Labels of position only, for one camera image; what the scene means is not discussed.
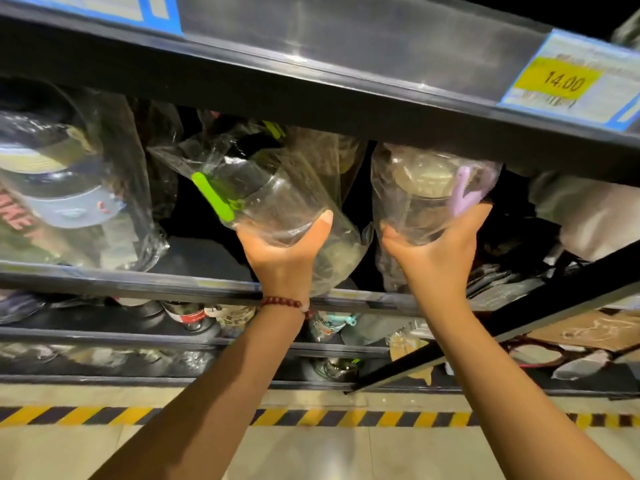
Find yellow white price label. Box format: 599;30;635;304
0;0;185;37
496;27;640;134

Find person's left forearm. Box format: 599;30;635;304
89;304;315;480

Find green lid bottle pink handle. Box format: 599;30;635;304
0;184;63;267

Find green strap bottle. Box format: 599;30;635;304
146;118;375;297

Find black metal store shelving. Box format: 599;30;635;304
0;0;640;399

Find stack of clear plastic packs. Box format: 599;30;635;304
466;263;547;314

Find red bead bracelet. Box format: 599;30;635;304
259;295;315;321

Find white oval mirror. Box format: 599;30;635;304
551;348;615;383

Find purple strap bottle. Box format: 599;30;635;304
369;141;505;294

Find person's right hand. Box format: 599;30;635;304
381;202;495;309

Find person's right forearm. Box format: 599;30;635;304
425;294;633;480

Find brown tote bag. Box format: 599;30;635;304
526;308;640;354

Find red round mirror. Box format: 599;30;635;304
501;336;569;371

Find blue bottle cream lid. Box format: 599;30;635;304
0;77;172;274

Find white hanging cloth packs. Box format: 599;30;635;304
529;171;640;264

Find person's left hand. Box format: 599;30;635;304
235;209;335;302

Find tan bear shaped item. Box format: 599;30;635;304
388;333;435;387

